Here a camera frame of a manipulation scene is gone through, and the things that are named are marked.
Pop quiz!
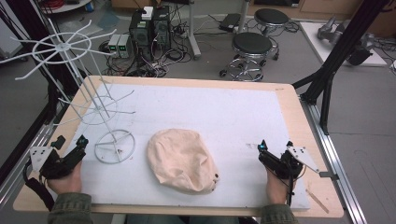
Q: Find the black metal frame stand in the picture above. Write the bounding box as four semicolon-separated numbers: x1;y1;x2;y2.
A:
291;0;391;136

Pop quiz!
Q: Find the aluminium rail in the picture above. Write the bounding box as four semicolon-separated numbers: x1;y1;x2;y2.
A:
0;104;71;208
299;97;369;224

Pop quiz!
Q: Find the black flat device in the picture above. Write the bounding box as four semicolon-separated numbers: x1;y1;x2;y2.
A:
218;12;243;33

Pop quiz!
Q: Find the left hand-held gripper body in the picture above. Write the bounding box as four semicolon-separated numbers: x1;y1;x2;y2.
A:
29;146;77;181

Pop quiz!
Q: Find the white foam mat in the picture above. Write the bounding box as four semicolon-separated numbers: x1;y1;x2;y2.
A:
66;82;311;210

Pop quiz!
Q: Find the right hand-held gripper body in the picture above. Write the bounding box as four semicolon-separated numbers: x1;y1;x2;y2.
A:
277;146;321;181

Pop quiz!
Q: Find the thin wooden stick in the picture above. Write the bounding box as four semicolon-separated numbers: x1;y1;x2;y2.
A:
305;188;331;215

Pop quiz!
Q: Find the grey power supply unit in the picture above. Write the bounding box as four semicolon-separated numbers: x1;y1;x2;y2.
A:
117;34;133;60
107;34;121;59

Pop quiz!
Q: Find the white wire hanging rack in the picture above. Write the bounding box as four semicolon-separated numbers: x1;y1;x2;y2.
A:
0;18;136;165

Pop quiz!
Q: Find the round white table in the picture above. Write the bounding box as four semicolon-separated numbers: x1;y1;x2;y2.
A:
39;0;93;15

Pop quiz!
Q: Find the black computer tower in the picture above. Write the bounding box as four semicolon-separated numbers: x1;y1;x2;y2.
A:
128;9;154;62
151;5;172;52

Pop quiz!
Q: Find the person's left hand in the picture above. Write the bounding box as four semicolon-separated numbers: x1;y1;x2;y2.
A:
46;161;84;195

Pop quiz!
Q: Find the black round stool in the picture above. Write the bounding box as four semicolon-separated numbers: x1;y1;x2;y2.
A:
253;7;291;62
219;31;276;83

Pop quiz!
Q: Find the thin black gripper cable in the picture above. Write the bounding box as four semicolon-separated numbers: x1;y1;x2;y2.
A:
285;166;307;207

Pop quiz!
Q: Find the small white box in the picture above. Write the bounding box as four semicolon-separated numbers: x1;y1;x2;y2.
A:
141;6;155;21

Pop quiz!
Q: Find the grey metal table leg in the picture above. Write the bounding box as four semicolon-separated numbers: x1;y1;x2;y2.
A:
236;0;251;35
185;0;203;61

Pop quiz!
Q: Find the black strap cable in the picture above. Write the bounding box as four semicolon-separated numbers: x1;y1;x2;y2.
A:
22;157;56;213

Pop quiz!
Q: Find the small grey metal bracket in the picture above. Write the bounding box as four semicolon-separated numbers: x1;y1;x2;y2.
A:
318;171;340;182

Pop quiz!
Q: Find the person's right hand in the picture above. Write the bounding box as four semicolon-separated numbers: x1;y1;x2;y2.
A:
265;170;295;205

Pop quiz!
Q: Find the white platform board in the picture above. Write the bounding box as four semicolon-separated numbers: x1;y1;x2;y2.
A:
299;21;389;68

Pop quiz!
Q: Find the beige cloth hat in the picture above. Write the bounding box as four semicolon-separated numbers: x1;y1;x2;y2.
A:
147;128;220;196

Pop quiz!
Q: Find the tangle of floor cables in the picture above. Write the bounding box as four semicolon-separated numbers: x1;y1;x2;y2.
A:
98;6;200;78

